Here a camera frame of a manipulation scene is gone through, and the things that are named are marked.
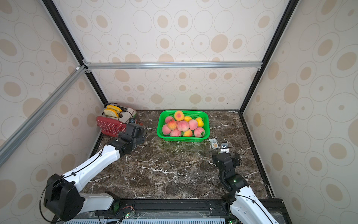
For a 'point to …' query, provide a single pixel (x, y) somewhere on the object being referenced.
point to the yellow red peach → (188, 118)
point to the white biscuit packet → (214, 144)
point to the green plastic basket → (161, 121)
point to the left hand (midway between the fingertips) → (136, 132)
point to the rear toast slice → (117, 109)
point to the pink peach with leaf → (168, 119)
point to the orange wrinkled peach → (172, 124)
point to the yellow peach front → (200, 123)
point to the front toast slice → (111, 112)
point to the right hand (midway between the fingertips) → (226, 152)
